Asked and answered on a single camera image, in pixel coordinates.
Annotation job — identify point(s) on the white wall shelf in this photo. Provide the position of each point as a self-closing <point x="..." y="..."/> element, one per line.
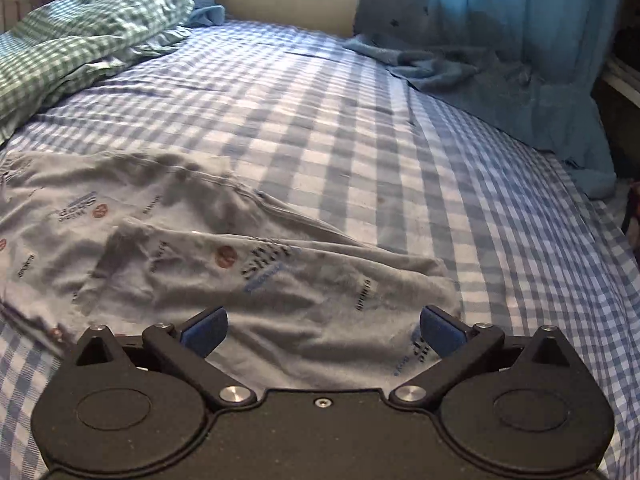
<point x="620" y="80"/>

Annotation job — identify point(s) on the small blue cloth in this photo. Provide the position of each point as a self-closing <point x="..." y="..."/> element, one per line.
<point x="207" y="7"/>

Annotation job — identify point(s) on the blue star curtain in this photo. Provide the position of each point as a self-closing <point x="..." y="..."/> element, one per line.
<point x="475" y="0"/>

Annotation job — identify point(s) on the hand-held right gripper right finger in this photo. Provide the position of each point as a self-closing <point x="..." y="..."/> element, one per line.
<point x="437" y="332"/>

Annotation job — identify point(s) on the blue blanket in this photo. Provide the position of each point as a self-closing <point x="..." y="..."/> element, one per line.
<point x="500" y="95"/>

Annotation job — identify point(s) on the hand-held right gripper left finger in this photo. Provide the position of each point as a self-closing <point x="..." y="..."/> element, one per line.
<point x="205" y="330"/>

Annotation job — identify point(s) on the grey printed pants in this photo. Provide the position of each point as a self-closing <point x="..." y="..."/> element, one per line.
<point x="200" y="260"/>

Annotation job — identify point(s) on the green checked quilt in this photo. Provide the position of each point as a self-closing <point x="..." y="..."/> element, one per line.
<point x="75" y="40"/>

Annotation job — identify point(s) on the blue checked bed sheet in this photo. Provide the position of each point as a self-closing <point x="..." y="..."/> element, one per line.
<point x="350" y="135"/>

